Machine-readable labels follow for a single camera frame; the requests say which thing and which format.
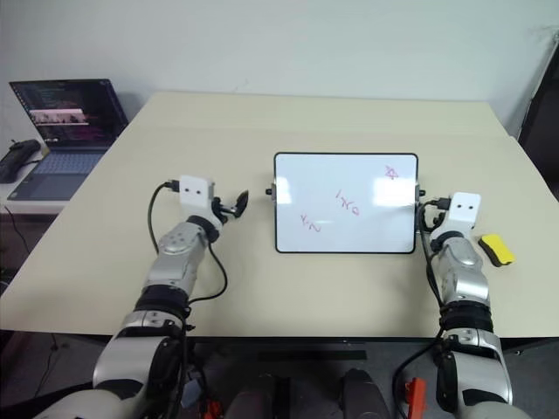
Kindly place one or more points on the yellow and black eraser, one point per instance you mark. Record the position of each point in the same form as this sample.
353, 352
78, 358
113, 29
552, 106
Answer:
498, 249

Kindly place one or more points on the dark cabinet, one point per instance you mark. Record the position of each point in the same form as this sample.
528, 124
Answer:
539, 126

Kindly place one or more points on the black handheld controller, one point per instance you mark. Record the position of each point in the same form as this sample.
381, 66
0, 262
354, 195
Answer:
17, 159

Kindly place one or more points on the red plastic clip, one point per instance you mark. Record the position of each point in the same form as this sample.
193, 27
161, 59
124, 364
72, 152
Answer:
415, 392

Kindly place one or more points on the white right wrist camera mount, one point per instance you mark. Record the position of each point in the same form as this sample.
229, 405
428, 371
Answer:
464, 208

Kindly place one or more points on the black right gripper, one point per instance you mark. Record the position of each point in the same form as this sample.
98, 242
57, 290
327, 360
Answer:
437, 221

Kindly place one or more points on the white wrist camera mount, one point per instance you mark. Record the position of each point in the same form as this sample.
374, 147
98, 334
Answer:
196, 190
464, 208

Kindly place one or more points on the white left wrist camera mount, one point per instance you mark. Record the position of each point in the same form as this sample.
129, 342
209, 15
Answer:
196, 190

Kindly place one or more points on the black-framed whiteboard with scribbles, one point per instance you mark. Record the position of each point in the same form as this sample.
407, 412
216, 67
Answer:
345, 203

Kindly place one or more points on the dark rounded shape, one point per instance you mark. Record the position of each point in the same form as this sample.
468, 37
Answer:
363, 395

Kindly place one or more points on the open laptop computer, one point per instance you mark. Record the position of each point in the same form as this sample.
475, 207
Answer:
65, 131

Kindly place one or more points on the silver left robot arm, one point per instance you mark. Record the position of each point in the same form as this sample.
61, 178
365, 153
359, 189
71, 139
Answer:
174, 257

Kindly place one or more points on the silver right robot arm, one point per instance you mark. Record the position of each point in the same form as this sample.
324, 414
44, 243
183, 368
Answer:
463, 270

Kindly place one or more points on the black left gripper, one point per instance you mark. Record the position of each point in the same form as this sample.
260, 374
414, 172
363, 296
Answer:
221, 208

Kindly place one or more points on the orange plastic clip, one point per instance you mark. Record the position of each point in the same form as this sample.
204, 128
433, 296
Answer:
214, 409

